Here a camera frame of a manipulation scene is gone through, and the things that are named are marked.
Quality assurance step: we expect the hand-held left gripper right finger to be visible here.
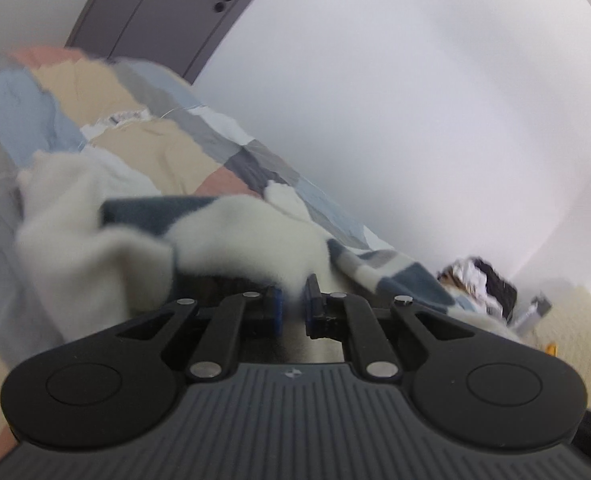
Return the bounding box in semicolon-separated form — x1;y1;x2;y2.
303;274;477;381

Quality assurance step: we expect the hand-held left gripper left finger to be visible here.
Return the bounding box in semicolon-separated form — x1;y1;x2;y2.
116;286;284;381

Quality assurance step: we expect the cream blue-striped sweater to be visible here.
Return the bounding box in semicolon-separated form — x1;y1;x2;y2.
16;152;522;365

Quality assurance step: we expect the grey metal stand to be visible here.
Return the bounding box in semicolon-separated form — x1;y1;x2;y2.
519;292;552;335

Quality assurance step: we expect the patchwork bed quilt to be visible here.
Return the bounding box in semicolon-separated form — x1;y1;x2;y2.
0;46;399;463

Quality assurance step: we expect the cream textured mat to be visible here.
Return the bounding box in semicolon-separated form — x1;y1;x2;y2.
534;284;591;413

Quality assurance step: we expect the grey cabinet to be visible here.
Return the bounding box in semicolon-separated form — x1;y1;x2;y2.
66;0;321;84

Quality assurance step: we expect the pile of clutter by wall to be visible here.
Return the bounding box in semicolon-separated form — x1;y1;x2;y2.
435;256;519;324

